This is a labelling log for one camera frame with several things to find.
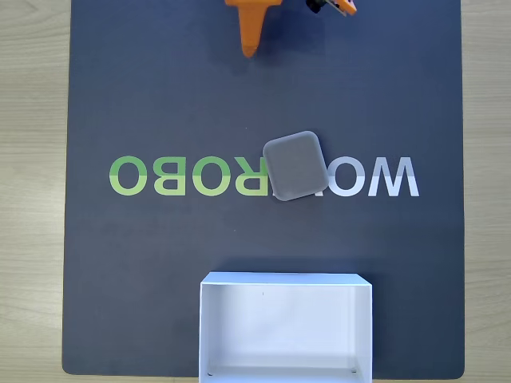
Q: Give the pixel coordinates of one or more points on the grey square rounded case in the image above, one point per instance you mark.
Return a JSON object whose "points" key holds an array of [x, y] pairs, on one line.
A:
{"points": [[295, 165]]}

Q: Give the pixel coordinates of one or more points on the white cardboard box bin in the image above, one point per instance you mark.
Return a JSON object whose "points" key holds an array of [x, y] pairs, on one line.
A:
{"points": [[279, 331]]}

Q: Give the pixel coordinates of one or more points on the dark mat with WOWROBO print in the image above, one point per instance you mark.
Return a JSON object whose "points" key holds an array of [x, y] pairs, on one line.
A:
{"points": [[159, 99]]}

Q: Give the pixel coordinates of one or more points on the orange mounted camera module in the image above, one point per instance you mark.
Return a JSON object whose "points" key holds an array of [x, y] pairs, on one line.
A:
{"points": [[339, 5]]}

